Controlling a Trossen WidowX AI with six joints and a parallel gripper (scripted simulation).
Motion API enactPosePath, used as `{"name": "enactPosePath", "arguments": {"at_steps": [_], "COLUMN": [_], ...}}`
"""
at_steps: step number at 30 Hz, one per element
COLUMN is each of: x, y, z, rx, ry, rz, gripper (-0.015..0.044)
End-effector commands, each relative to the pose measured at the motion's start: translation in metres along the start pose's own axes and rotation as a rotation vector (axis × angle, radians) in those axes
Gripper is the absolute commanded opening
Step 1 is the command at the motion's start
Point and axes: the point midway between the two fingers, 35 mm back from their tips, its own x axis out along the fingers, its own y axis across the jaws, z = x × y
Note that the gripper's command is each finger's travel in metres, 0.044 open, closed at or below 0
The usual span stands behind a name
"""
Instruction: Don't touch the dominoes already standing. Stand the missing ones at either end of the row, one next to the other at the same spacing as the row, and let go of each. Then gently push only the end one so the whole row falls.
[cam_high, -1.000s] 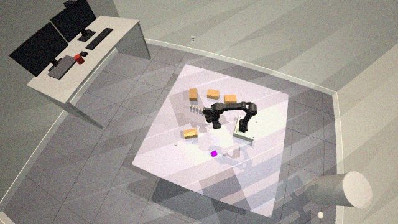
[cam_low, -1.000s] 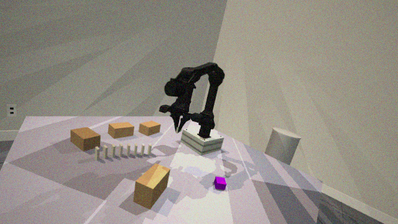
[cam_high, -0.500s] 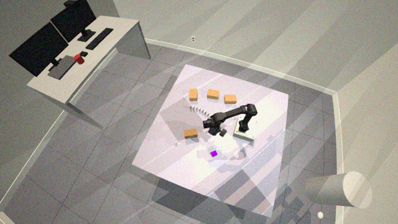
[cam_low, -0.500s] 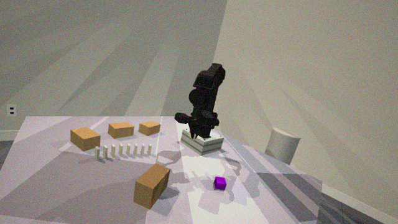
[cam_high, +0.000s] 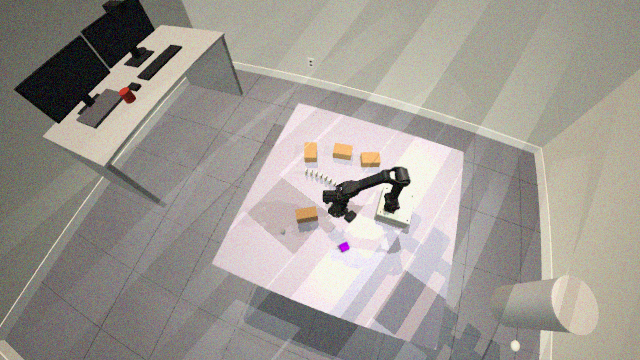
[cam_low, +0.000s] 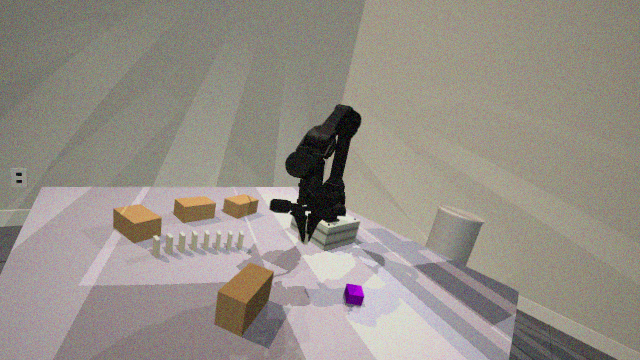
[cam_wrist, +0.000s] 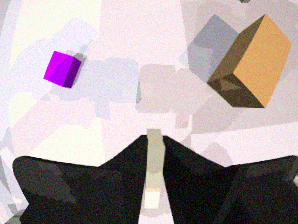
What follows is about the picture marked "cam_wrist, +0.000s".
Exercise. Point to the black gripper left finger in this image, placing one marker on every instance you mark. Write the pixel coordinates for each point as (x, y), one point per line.
(112, 190)

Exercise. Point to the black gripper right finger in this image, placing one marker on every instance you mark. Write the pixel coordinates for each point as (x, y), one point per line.
(202, 192)

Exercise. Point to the purple block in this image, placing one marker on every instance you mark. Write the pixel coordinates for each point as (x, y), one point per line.
(62, 69)

